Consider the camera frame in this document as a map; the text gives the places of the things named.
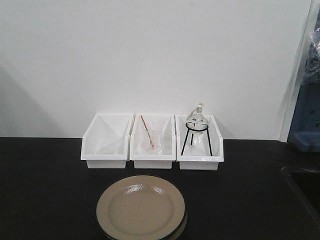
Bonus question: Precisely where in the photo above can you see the middle white plastic bin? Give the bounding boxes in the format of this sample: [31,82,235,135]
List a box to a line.
[129,113,176,169]

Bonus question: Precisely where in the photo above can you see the white plastic bin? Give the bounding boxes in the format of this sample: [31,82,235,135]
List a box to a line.
[129,113,176,169]
[175,114,224,171]
[80,113,134,169]

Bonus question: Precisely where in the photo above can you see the red striped stirring rod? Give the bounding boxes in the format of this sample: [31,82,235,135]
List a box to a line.
[140,115,155,148]

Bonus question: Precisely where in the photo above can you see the right white plastic bin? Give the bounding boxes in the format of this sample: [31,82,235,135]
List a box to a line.
[175,114,224,171]

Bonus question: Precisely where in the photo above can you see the clear glass beaker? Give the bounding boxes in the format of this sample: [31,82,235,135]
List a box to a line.
[142,121,162,155]

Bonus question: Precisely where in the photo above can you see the beige round plate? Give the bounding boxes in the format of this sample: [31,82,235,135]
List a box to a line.
[96,175,188,240]
[96,194,185,240]

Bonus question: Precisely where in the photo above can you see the black wire tripod stand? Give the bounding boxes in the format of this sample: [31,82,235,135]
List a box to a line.
[180,123,213,157]

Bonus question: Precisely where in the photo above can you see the left white plastic bin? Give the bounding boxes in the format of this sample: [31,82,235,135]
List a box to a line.
[80,113,134,169]

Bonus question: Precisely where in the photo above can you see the black lab sink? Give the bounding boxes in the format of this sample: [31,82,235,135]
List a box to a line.
[280,166,320,226]

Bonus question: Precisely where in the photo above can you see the plastic bag of pegs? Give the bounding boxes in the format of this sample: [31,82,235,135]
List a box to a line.
[302,26,320,85]

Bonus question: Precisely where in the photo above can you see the blue-grey pegboard drying rack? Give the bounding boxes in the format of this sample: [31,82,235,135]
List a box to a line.
[287,16,320,153]

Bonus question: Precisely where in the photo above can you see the glass alcohol lamp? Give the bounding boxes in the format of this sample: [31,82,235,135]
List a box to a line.
[186,102,209,135]

